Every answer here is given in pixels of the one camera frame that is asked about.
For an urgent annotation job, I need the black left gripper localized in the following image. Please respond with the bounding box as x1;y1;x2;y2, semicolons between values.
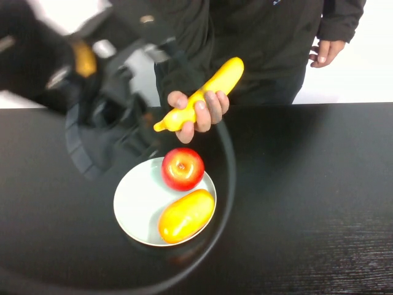
64;52;161;183

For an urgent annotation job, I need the yellow banana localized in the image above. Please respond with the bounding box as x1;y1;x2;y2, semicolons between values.
153;57;245;133

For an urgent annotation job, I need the person's left forearm dark sleeve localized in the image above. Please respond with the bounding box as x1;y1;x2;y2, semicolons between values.
316;0;368;44

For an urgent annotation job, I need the person's right forearm dark sleeve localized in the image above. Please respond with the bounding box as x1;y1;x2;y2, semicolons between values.
159;18;222;104

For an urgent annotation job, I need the person's dark jacket torso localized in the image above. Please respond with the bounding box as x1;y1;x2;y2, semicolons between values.
153;0;326;105

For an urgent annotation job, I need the person's right hand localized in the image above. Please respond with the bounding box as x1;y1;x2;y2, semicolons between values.
167;90;230;144

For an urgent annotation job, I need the person's left hand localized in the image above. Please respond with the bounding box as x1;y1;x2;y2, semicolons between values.
308;39;347;69

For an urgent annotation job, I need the white round plate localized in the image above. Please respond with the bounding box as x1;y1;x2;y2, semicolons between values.
113;156;217;248

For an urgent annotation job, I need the red apple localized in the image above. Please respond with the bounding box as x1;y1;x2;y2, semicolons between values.
161;147;206;192

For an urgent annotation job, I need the orange yellow mango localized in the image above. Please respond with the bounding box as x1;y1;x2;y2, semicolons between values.
157;189;216;245

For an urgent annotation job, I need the black cable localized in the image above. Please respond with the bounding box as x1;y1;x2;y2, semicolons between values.
0;121;237;295

